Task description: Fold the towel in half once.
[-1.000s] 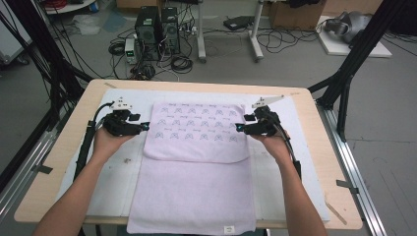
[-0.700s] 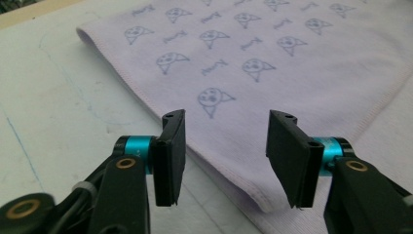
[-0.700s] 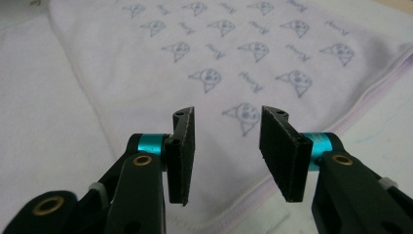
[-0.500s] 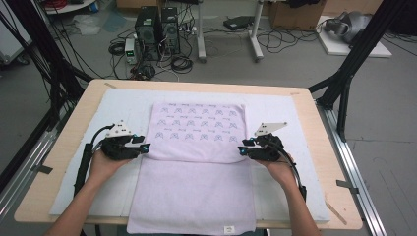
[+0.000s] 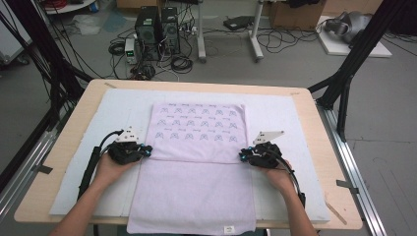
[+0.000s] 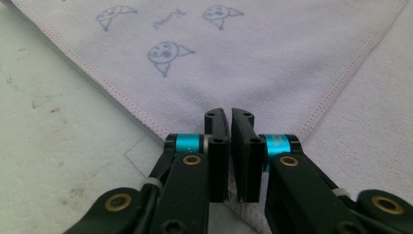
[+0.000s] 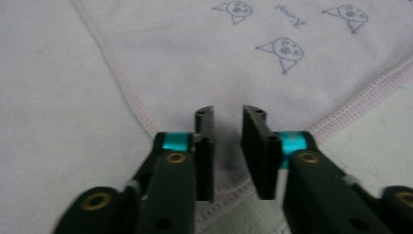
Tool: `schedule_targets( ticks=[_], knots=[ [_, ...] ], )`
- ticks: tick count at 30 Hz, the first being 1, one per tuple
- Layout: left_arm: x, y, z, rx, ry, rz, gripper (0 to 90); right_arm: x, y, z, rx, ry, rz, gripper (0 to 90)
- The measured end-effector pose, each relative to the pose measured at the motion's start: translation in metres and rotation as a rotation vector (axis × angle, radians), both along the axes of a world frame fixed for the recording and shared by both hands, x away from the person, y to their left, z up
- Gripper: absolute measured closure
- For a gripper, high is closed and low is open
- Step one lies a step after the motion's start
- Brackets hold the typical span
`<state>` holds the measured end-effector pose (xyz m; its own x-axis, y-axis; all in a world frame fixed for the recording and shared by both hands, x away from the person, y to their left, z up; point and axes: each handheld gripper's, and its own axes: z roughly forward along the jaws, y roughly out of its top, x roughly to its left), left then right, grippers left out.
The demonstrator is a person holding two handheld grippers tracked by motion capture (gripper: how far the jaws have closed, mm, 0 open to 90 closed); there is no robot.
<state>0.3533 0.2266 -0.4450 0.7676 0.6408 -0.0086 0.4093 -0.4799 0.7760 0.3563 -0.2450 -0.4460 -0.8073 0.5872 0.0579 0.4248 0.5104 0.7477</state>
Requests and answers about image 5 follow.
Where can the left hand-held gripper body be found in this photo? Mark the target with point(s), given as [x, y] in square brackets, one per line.
[124, 152]

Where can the white floor board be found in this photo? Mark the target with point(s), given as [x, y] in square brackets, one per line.
[357, 49]

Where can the clear plastic bag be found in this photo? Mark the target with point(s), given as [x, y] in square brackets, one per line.
[87, 25]

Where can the brown tape strip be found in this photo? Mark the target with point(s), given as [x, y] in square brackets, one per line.
[110, 85]

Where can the white grid mat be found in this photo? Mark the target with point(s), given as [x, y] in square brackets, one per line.
[288, 177]

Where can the black flat device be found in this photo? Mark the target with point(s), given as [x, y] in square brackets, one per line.
[238, 23]

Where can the black computer tower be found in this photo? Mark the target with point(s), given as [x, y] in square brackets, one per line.
[170, 31]
[147, 32]

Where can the person's right hand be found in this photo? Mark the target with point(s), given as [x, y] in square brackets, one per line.
[278, 178]

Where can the dark plug tangle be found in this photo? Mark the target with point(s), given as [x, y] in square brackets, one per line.
[142, 72]

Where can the grey metal bracket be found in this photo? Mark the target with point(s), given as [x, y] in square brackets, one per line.
[44, 169]
[346, 185]

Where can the person's left hand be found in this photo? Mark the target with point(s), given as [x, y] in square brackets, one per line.
[113, 172]

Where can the brown cardboard box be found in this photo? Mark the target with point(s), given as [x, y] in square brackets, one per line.
[295, 18]

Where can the aluminium rail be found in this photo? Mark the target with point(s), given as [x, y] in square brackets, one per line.
[29, 157]
[334, 131]

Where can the white case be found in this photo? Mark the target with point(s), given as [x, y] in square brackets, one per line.
[13, 39]

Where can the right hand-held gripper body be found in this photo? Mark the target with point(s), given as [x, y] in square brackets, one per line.
[265, 155]

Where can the lavender printed towel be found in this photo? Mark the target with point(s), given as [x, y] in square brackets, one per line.
[193, 183]

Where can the white power supply unit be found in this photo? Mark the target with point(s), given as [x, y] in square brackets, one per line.
[131, 52]

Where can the blue tape roll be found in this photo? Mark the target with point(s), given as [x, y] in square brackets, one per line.
[94, 7]

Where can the white stand leg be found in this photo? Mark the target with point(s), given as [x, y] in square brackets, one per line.
[201, 36]
[255, 36]

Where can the white round table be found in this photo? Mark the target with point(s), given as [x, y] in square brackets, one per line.
[70, 6]

